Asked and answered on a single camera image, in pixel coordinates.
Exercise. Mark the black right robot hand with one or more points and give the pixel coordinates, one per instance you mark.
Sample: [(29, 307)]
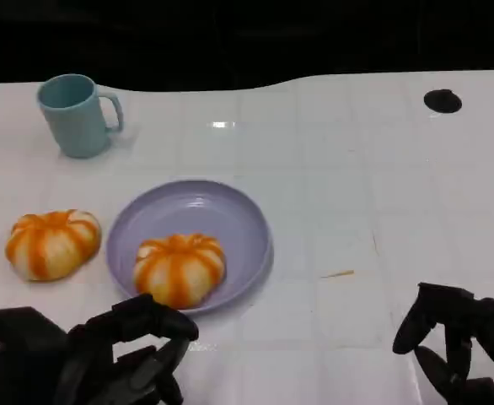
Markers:
[(479, 325)]

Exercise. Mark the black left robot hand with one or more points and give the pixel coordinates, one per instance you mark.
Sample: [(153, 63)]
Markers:
[(139, 322)]

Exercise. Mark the orange and white bread roll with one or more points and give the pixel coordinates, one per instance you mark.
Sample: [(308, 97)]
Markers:
[(179, 270), (51, 246)]

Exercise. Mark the lilac plate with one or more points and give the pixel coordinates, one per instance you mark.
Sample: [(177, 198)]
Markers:
[(200, 211)]

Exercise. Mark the pale green mug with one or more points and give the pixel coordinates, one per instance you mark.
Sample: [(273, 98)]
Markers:
[(76, 126)]

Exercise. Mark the black round table grommet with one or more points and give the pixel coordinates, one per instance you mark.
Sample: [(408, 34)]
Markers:
[(442, 101)]

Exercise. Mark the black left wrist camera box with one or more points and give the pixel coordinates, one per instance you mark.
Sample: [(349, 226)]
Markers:
[(19, 354)]

